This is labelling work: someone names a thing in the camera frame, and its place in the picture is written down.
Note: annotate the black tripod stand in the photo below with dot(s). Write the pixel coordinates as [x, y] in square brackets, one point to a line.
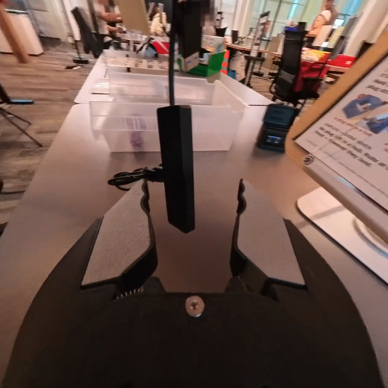
[18, 121]

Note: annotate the white cabinet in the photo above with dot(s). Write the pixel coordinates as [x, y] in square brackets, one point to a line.
[30, 33]

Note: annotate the printed instruction sheet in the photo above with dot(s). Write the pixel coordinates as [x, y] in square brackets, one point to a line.
[348, 151]

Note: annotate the orange traffic cone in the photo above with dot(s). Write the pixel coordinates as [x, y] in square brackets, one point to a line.
[225, 63]

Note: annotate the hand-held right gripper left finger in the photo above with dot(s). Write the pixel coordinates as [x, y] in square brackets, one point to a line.
[121, 242]

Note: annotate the black mesh back chair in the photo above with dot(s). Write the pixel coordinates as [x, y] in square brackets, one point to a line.
[291, 60]

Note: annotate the black power adapter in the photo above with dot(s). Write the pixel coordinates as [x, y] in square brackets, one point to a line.
[279, 118]

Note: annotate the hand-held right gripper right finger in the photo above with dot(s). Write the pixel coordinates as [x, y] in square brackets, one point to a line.
[266, 242]

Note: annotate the white clipboard stand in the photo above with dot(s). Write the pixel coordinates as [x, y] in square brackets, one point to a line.
[321, 209]

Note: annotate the clear plastic bin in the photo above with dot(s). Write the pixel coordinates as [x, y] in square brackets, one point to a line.
[212, 127]

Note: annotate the black usb hub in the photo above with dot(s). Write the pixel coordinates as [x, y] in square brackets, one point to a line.
[177, 166]

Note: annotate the green plastic bin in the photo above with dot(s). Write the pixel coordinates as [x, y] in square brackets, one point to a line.
[215, 65]

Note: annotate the red and white bag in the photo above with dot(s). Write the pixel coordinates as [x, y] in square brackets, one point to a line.
[160, 48]

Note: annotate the clear plastic tray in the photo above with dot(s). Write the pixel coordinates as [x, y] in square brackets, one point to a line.
[136, 63]

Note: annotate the red storage crate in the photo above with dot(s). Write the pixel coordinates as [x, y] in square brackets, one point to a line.
[339, 60]

